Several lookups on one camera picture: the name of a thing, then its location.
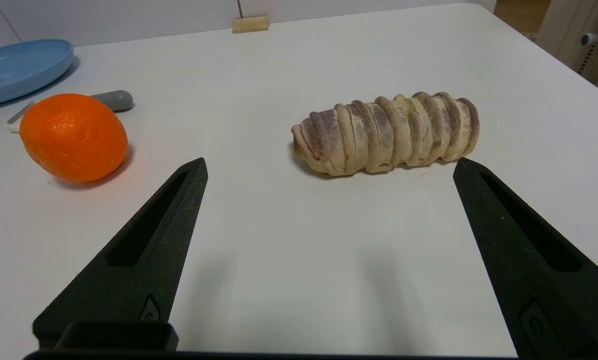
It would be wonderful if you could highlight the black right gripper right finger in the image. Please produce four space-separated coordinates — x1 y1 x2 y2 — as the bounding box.
453 158 598 359

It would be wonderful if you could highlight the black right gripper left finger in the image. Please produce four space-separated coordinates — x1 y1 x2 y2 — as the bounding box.
32 158 209 350

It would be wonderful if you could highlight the blue plate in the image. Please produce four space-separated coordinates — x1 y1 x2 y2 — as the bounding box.
0 39 74 108

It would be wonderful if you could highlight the orange fruit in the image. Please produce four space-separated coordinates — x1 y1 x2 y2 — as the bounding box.
19 93 129 183

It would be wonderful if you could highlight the striped bread loaf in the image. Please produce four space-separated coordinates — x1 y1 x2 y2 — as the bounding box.
291 91 481 177

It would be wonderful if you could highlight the white pegboard shelf unit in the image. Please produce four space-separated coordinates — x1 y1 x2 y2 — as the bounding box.
535 0 598 98

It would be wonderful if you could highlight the small wooden block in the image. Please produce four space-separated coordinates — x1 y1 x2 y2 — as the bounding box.
231 16 270 34

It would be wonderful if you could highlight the white peeler grey handle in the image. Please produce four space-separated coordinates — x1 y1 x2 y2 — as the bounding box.
6 90 134 134

